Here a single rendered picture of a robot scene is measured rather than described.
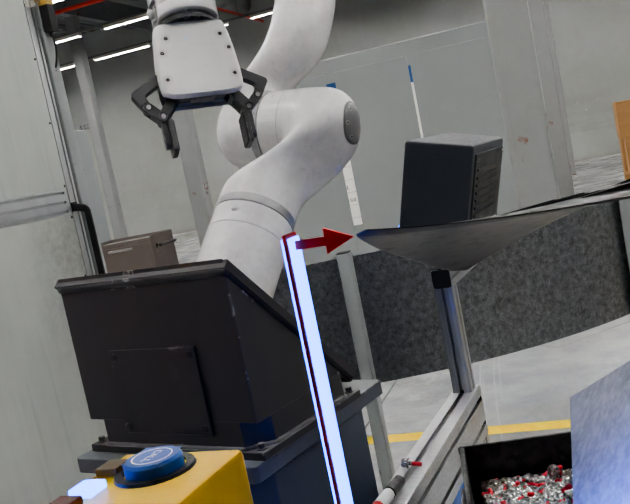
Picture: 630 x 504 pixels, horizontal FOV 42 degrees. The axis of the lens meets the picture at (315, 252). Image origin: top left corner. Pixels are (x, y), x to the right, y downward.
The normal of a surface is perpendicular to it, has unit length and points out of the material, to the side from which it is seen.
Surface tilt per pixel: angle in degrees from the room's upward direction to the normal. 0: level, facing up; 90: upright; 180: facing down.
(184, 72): 73
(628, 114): 90
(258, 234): 69
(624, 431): 55
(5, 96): 90
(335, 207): 90
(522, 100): 90
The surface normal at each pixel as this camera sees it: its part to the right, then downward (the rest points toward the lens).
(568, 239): 0.42, 0.01
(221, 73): 0.26, -0.24
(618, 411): -0.90, -0.38
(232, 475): 0.90, -0.14
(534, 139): -0.30, 0.16
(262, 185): 0.20, -0.46
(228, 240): -0.18, -0.53
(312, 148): 0.40, 0.37
